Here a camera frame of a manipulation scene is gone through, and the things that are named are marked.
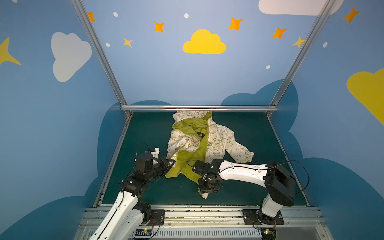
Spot aluminium frame left post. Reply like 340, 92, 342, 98
71, 0, 127, 107

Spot aluminium frame right post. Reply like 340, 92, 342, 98
266, 0, 336, 118

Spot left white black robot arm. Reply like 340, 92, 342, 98
90, 152, 176, 240

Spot white green printed jacket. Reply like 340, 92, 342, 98
166, 111, 254, 184

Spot right small circuit board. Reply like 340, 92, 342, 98
261, 229, 277, 240

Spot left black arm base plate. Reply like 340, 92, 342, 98
142, 210, 165, 226

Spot aluminium frame back rail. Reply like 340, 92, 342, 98
121, 105, 278, 112

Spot aluminium front rail base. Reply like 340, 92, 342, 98
73, 204, 334, 240

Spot small circuit board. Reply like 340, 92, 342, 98
133, 229, 156, 240
261, 229, 277, 240

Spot left small circuit board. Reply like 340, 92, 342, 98
133, 229, 156, 240

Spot aluminium frame post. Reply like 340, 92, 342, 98
266, 0, 336, 118
71, 0, 127, 107

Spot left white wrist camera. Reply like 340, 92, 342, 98
150, 148, 160, 165

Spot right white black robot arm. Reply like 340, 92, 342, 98
192, 159, 299, 224

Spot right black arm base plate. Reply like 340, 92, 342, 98
242, 209, 285, 226

